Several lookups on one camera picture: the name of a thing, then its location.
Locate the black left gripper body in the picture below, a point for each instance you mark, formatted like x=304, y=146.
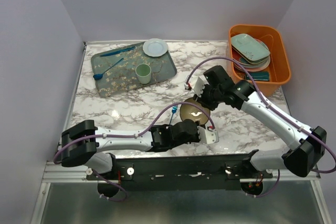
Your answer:
x=195, y=138

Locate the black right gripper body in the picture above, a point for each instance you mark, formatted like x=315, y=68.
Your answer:
x=211, y=97

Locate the dark rimmed beige bowl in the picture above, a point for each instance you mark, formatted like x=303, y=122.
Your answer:
x=193, y=113

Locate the grey mug white inside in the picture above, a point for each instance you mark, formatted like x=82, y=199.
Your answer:
x=260, y=76

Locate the teal rectangular dish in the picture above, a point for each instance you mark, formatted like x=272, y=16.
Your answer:
x=252, y=61
x=249, y=47

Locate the red plate teal flower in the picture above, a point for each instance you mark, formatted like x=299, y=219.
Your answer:
x=239, y=58

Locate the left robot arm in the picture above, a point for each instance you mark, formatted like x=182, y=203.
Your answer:
x=86, y=144

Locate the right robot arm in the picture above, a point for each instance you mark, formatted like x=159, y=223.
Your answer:
x=304, y=145

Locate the orange plastic bin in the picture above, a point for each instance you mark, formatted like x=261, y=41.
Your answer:
x=279, y=68

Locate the blue metal fork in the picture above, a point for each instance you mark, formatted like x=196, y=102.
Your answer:
x=173, y=111

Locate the green plastic cup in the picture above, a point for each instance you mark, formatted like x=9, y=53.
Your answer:
x=143, y=73

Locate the light blue scalloped plate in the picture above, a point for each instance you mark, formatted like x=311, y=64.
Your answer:
x=155, y=47

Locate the floral teal serving tray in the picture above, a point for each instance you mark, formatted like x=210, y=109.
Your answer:
x=122, y=77

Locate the blue metal knife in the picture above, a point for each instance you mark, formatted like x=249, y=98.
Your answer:
x=118, y=52

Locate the blue metal spoon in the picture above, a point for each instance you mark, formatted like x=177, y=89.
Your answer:
x=99, y=76

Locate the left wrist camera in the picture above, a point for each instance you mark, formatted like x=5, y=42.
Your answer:
x=207, y=136

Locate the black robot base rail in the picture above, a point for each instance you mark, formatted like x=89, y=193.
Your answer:
x=226, y=171

